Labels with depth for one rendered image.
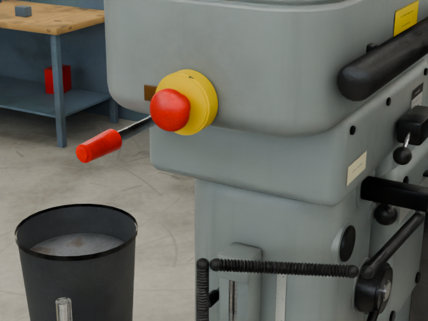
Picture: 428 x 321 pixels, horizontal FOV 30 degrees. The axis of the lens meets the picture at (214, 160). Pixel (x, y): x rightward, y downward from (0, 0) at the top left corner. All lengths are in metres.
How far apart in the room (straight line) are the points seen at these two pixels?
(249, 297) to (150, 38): 0.33
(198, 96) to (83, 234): 2.68
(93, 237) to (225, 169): 2.50
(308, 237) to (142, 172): 4.50
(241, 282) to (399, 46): 0.32
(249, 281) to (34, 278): 2.21
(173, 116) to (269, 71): 0.09
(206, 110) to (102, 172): 4.69
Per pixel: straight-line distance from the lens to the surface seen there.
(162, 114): 0.73
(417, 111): 1.02
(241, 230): 0.95
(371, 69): 0.72
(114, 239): 3.34
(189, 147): 0.90
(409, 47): 0.83
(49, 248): 3.30
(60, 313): 1.29
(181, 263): 4.20
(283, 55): 0.71
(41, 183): 5.29
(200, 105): 0.74
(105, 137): 0.82
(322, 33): 0.72
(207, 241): 0.98
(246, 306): 0.94
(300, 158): 0.84
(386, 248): 0.88
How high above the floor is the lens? 1.98
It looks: 21 degrees down
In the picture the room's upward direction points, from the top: straight up
